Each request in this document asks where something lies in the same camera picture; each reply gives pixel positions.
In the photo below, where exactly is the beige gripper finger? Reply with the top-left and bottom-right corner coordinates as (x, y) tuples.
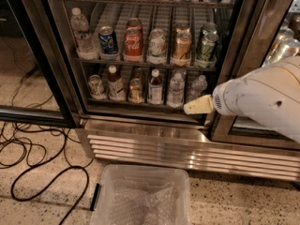
(184, 95), (215, 114)

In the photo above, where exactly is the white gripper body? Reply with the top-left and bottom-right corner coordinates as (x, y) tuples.
(212, 79), (242, 115)

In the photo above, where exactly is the green soda can front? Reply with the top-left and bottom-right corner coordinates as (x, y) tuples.
(196, 33), (218, 68)

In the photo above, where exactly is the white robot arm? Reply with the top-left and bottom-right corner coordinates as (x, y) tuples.
(184, 56), (300, 143)

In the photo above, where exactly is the gold soda can front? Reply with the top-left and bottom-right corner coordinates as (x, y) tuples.
(171, 32), (192, 66)

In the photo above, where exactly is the gold soda can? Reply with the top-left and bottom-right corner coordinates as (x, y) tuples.
(171, 32), (192, 66)
(173, 22), (190, 37)

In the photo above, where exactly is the gold can bottom shelf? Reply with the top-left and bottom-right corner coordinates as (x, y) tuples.
(128, 78), (143, 103)

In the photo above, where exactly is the green soda can rear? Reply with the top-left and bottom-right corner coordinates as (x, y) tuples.
(200, 22), (218, 37)

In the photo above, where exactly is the silver can behind glass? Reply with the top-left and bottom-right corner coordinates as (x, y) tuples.
(269, 38), (300, 64)
(265, 26), (294, 62)

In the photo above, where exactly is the white green soda can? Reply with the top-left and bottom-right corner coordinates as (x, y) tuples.
(147, 29), (166, 64)

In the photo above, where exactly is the glass fridge door right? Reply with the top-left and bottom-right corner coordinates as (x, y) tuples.
(213, 0), (299, 150)

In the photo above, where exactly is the gold soda can rear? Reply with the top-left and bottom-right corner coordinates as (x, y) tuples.
(173, 22), (190, 37)

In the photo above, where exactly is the red coca-cola can front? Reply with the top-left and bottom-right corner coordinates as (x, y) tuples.
(124, 27), (143, 62)

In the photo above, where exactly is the red coca-cola can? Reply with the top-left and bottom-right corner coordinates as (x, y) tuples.
(124, 27), (143, 62)
(127, 17), (143, 32)

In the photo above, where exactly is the stainless steel display fridge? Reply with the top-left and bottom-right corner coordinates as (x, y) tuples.
(8, 0), (300, 181)

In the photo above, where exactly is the red coca-cola can rear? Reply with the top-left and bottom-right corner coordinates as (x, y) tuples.
(127, 17), (143, 32)

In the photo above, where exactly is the white green can bottom shelf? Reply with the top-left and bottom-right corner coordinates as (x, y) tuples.
(88, 75), (106, 99)

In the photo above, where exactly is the blue pepsi can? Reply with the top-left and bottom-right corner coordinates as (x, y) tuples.
(98, 26), (119, 60)

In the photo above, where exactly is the clear water bottle middle shelf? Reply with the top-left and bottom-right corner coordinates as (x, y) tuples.
(70, 7), (98, 60)

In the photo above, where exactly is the clear water bottle bottom right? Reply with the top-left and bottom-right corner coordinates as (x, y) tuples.
(187, 75), (208, 102)

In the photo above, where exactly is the clear water bottle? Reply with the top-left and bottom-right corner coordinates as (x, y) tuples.
(167, 72), (185, 108)
(187, 75), (208, 102)

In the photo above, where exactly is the clear water bottle bottom centre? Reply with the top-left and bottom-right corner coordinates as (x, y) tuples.
(167, 72), (185, 108)

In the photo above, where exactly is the dark juice bottle white cap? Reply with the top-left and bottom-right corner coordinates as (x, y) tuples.
(147, 68), (163, 105)

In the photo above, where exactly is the brown tea bottle white cap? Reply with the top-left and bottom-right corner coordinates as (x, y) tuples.
(108, 66), (126, 101)

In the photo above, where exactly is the clear plastic bin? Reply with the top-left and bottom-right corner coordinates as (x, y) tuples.
(89, 165), (191, 225)

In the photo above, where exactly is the bubble wrap sheet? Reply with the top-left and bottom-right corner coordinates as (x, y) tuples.
(108, 179), (178, 225)

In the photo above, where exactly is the bottom wire shelf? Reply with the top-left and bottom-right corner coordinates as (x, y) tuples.
(90, 65), (201, 113)

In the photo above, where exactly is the wire shelf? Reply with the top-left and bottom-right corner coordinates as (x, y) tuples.
(63, 0), (234, 9)
(90, 65), (201, 113)
(74, 7), (218, 72)

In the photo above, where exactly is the middle wire shelf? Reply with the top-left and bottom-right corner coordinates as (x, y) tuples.
(74, 7), (218, 72)

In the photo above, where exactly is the black floor cable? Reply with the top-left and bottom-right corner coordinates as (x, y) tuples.
(0, 35), (94, 225)

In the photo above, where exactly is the top wire shelf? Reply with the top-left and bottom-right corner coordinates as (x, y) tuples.
(63, 0), (234, 9)

